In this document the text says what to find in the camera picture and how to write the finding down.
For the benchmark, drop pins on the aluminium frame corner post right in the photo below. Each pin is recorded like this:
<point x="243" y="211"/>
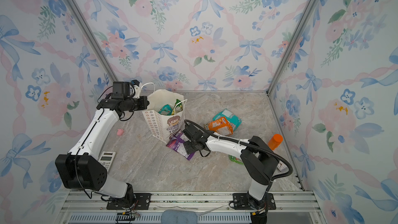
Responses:
<point x="301" y="25"/>

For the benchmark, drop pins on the orange Fox's candy packet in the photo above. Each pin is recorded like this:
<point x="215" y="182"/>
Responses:
<point x="221" y="126"/>

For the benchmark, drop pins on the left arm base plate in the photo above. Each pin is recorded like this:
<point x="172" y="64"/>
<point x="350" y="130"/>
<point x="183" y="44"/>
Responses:
<point x="138" y="201"/>

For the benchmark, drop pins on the red green Fox's candy packet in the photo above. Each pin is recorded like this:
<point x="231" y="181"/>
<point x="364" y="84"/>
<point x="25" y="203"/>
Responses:
<point x="166" y="110"/>

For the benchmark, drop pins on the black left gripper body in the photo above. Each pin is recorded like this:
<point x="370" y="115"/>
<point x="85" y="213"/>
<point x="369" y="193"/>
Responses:
<point x="138" y="104"/>

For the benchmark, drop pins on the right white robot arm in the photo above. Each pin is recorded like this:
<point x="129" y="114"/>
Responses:
<point x="258" y="159"/>

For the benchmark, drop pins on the green Fox's spring tea packet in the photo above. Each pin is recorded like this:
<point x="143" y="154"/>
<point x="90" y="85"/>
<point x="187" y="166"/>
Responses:
<point x="178" y="107"/>

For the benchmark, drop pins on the purple Fox's candy packet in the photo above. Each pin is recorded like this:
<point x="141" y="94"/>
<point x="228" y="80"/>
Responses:
<point x="177" y="144"/>

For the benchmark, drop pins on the white calculator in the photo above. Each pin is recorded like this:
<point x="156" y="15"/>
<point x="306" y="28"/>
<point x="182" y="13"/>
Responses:
<point x="106" y="159"/>

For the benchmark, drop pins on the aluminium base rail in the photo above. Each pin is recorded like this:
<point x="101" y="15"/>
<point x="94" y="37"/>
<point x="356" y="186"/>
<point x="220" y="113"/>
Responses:
<point x="286" y="207"/>

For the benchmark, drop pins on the teal snack packet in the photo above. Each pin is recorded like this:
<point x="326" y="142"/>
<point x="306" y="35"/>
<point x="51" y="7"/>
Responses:
<point x="230" y="117"/>

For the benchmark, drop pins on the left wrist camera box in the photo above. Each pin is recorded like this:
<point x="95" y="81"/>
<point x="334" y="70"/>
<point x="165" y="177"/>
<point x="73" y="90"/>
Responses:
<point x="124" y="90"/>

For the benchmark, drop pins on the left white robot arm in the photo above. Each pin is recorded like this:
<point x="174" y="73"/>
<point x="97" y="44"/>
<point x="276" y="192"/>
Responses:
<point x="80" y="168"/>

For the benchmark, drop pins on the pink small toy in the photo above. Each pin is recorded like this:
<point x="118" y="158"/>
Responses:
<point x="120" y="132"/>

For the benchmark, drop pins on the aluminium frame corner post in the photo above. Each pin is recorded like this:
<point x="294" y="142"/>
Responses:
<point x="301" y="25"/>
<point x="89" y="35"/>

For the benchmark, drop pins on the blue grey cloth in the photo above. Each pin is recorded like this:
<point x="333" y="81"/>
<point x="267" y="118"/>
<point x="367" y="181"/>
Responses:
<point x="179" y="217"/>

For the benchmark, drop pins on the green snack packet label side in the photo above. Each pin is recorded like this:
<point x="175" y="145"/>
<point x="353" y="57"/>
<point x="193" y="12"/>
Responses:
<point x="235" y="160"/>

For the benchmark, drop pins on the aluminium frame corner post left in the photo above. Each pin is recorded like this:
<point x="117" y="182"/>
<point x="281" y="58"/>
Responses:
<point x="89" y="35"/>

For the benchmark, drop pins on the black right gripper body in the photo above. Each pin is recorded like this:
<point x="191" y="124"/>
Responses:
<point x="190" y="145"/>

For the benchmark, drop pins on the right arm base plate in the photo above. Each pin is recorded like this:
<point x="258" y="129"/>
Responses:
<point x="243" y="201"/>

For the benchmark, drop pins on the white printed paper bag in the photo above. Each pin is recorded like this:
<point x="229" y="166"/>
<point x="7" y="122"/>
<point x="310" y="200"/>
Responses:
<point x="162" y="127"/>

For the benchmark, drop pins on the orange bottle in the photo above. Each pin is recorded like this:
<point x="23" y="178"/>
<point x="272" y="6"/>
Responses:
<point x="275" y="141"/>

